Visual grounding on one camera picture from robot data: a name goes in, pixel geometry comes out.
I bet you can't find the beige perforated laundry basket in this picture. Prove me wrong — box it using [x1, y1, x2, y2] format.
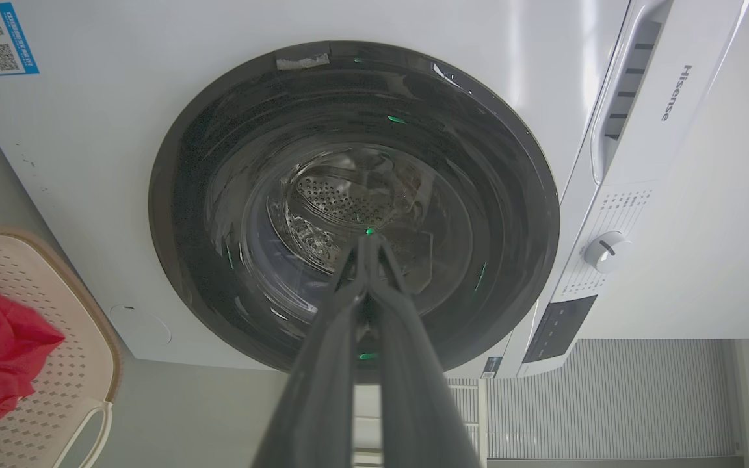
[0, 225, 122, 468]

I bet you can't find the round black washing machine door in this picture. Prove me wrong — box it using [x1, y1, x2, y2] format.
[148, 40, 560, 384]

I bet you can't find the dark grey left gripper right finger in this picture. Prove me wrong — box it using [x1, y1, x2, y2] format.
[367, 234, 483, 468]

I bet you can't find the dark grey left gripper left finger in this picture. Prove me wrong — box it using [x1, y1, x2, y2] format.
[250, 235, 370, 468]

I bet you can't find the white Hisense washing machine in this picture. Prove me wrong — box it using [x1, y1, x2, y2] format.
[0, 0, 749, 381]

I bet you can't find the white washing machine dial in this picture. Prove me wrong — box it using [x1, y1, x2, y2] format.
[584, 231, 635, 274]

